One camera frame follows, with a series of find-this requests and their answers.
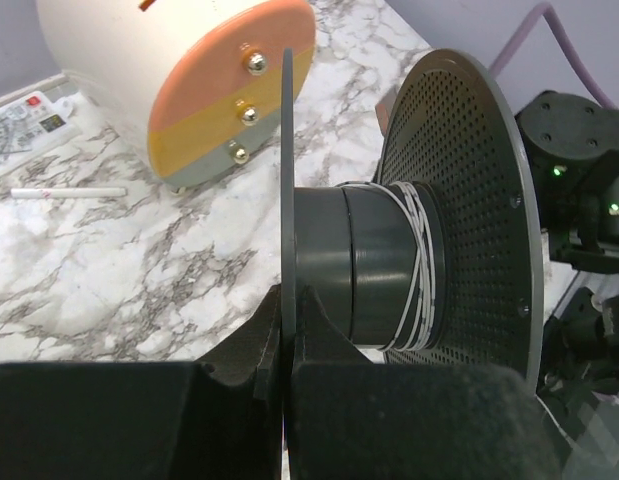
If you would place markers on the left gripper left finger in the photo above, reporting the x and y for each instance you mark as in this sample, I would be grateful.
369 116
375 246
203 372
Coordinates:
246 363

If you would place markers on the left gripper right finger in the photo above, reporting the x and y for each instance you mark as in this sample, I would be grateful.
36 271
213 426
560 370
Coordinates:
318 340

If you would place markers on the black cable spool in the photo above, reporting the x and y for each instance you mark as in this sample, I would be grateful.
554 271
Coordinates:
438 259

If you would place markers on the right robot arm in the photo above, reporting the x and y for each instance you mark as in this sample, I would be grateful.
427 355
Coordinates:
572 145

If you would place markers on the white plastic stick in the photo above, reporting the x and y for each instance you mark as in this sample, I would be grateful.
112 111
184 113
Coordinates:
68 193

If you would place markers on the small white cardboard box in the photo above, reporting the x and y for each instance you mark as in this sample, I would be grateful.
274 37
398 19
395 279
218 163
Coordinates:
384 108

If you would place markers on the cream cylindrical drawer cabinet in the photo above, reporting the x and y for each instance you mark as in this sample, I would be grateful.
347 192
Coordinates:
193 86

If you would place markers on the white flat packet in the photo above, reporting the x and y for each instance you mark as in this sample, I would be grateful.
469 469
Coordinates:
32 125

